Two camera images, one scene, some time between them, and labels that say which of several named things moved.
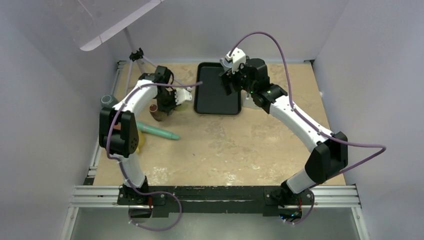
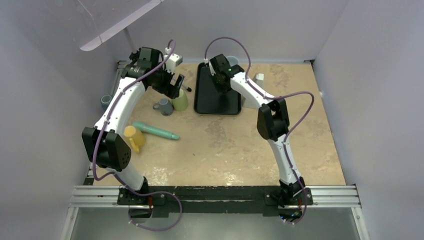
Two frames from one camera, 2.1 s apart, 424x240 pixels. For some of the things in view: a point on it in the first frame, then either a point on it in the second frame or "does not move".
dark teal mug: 108,101 does not move
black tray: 210,97 does not move
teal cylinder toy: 156,131 does not move
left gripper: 167,109 → 169,89
